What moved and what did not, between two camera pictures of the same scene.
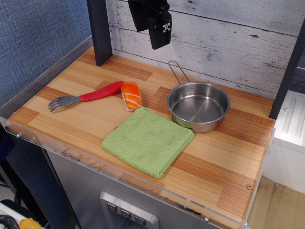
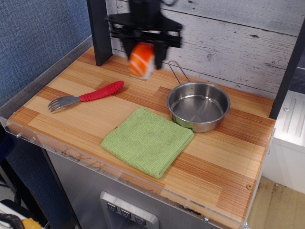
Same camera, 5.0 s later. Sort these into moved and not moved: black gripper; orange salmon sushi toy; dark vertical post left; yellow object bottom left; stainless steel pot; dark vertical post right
Moved: orange salmon sushi toy; black gripper
Not moved: dark vertical post right; dark vertical post left; stainless steel pot; yellow object bottom left
